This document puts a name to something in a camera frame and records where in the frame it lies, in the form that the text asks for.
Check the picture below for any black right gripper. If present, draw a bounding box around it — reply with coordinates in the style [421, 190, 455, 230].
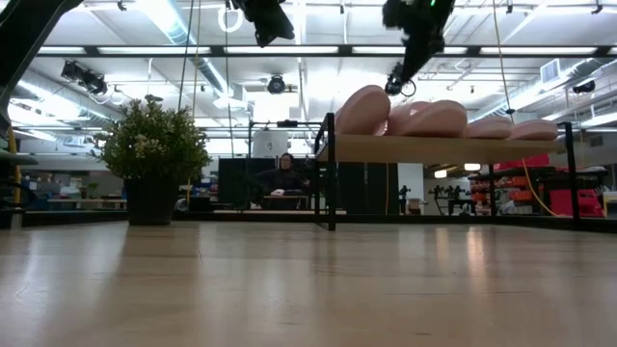
[383, 0, 457, 83]

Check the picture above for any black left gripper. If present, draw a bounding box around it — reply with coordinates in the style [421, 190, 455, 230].
[230, 0, 295, 48]

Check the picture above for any pink foam slide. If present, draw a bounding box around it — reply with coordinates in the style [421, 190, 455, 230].
[507, 119, 560, 142]
[384, 99, 469, 139]
[464, 116, 514, 141]
[334, 84, 392, 137]

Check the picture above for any black overhead light bar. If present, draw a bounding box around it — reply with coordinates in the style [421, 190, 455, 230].
[36, 44, 617, 59]

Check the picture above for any white panel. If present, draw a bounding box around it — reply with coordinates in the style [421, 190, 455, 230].
[252, 129, 289, 158]

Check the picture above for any person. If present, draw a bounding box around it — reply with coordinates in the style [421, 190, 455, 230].
[249, 151, 310, 211]

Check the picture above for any green artificial plant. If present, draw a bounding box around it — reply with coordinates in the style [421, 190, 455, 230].
[93, 94, 211, 183]

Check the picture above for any black ceiling spotlight cluster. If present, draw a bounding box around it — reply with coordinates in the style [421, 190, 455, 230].
[61, 60, 108, 96]

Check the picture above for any rack with red bins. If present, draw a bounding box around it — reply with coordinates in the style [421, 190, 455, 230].
[469, 153, 609, 219]

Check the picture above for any black plant pot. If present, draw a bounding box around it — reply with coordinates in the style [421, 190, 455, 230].
[122, 173, 179, 227]

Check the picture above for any yellow slanted pole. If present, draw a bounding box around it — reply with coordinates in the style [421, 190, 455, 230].
[7, 127, 23, 206]

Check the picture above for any white hanging ring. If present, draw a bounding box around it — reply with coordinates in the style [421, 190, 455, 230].
[217, 4, 244, 35]

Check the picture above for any thin hanging black cable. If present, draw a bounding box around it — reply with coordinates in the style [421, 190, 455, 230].
[176, 0, 195, 113]
[491, 0, 515, 121]

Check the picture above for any wooden shelf with black frame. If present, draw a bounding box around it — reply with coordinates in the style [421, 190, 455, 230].
[312, 112, 582, 231]

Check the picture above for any yellow hanging cable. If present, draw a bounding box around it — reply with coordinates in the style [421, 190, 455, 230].
[522, 158, 561, 218]

